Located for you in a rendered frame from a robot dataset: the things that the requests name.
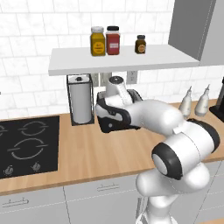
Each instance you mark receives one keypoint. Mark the black toaster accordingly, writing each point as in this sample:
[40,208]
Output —
[108,127]

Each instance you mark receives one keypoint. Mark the white squeeze bottle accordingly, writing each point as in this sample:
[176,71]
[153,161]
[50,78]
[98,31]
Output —
[202,102]
[185,105]

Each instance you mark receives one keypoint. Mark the white wall shelf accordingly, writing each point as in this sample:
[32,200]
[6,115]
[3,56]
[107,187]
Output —
[122,59]

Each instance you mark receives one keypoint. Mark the yellow jar with white lid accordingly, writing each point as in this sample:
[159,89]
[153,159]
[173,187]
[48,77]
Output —
[97,42]

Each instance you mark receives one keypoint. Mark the grey cupboard front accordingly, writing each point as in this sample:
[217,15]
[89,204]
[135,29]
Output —
[213,198]

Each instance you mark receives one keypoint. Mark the black hob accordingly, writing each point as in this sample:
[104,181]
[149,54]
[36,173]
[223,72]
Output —
[29,145]

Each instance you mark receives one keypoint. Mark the white paper towel roll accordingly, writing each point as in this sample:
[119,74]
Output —
[80,102]

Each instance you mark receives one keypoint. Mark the grey hob knob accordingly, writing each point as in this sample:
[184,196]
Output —
[35,166]
[8,171]

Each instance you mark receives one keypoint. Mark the white wall outlet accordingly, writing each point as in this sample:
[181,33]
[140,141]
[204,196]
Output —
[131,77]
[104,78]

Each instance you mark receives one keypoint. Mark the black countertop appliance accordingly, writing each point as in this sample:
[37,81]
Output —
[219,108]

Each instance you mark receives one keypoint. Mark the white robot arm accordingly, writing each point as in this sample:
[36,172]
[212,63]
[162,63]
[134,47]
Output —
[178,145]

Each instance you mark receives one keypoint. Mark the red jar with black lid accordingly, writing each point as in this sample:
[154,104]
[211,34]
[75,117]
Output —
[113,40]

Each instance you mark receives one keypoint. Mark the grey range hood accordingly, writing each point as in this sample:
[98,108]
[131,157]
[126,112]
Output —
[192,26]

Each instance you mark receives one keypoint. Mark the grey drawer front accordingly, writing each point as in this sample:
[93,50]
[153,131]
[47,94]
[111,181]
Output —
[32,208]
[99,204]

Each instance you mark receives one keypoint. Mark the small brown jar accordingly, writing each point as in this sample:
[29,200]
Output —
[140,45]

